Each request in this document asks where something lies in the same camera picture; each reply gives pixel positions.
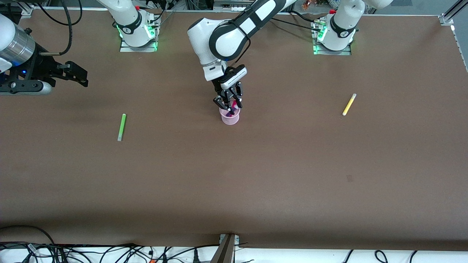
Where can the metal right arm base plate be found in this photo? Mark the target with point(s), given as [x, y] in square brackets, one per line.
[126, 49]

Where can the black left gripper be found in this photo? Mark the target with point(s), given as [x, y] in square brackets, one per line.
[230, 95]

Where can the pink highlighter pen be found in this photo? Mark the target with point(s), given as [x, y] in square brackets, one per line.
[234, 106]

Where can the aluminium frame corner post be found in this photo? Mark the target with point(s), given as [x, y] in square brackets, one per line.
[451, 14]
[27, 11]

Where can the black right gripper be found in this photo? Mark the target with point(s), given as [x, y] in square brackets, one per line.
[41, 68]

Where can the silver power strip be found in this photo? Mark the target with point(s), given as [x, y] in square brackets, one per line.
[234, 7]

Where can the purple highlighter pen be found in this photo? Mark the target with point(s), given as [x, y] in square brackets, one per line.
[229, 114]

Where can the green highlighter pen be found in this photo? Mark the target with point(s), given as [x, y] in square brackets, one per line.
[121, 127]

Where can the metal table edge bracket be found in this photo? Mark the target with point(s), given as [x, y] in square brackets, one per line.
[226, 248]

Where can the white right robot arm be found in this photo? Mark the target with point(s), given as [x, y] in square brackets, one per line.
[128, 18]

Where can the pink plastic cup holder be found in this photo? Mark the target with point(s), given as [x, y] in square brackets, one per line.
[231, 120]

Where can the yellow highlighter pen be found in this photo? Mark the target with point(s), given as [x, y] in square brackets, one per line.
[349, 105]

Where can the copper coloured metal part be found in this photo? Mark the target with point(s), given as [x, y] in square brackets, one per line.
[310, 4]

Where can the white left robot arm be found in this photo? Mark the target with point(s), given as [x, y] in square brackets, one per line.
[226, 40]

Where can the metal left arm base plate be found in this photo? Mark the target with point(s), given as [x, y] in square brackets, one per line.
[343, 53]

